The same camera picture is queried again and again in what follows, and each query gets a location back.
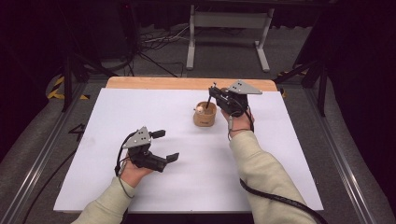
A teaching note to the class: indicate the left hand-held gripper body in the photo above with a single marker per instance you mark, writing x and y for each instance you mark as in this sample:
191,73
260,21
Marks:
140,140

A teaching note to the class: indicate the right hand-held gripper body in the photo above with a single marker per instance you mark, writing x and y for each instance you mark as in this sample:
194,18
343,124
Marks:
233,101

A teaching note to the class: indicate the black makeup brush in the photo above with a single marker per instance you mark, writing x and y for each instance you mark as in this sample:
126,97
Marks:
208,102

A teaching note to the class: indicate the tan bag-shaped holder with bear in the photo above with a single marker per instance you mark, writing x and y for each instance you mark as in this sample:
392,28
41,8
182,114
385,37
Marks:
204,119

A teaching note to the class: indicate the person's right hand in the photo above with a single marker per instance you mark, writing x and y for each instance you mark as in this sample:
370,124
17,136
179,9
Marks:
241,124

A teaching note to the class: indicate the person's left hand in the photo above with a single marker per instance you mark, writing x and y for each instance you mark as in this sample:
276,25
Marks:
134,175

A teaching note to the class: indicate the white table sheet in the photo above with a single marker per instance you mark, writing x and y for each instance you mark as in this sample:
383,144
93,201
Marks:
186,174

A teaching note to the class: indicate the black tripod stand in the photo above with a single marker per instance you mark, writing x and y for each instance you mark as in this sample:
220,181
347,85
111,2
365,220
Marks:
67,84
322,90

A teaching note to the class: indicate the white metal frame table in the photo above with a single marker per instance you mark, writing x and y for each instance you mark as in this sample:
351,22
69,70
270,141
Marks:
190,46

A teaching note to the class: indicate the aluminium rail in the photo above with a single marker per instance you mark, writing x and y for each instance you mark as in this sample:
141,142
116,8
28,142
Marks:
37,165
342,161

